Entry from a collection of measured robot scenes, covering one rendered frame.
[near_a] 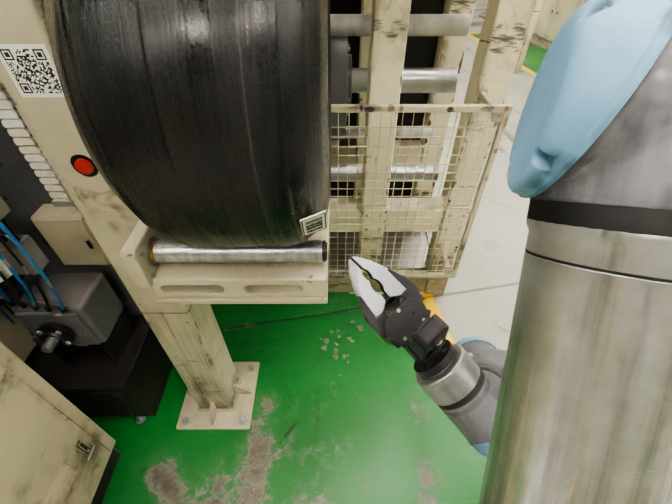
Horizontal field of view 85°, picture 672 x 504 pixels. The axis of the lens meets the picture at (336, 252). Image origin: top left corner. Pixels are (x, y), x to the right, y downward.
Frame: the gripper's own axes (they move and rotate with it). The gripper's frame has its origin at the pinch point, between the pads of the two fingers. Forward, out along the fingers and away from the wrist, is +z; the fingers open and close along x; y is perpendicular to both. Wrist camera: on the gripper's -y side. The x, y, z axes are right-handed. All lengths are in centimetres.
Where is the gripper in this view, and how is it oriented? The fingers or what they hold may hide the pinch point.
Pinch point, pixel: (357, 264)
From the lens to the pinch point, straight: 54.4
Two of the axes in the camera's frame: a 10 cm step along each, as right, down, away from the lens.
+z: -6.5, -7.6, -0.6
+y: -1.8, 0.8, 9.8
